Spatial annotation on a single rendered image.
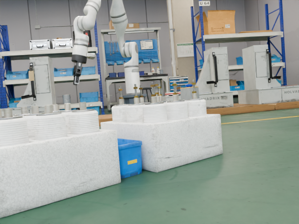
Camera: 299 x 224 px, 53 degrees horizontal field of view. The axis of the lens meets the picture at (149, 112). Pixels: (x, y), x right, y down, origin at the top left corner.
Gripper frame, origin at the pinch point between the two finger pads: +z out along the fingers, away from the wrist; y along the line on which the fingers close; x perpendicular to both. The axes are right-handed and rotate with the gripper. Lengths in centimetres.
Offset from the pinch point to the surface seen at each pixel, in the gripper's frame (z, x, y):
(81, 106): 11, -1, 56
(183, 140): 19, 40, 49
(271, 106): -18, 237, -135
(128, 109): 9.8, 19.9, 35.1
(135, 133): 19, 22, 44
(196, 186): 31, 34, 76
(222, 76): -47, 179, -156
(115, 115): 13.1, 17.3, 25.0
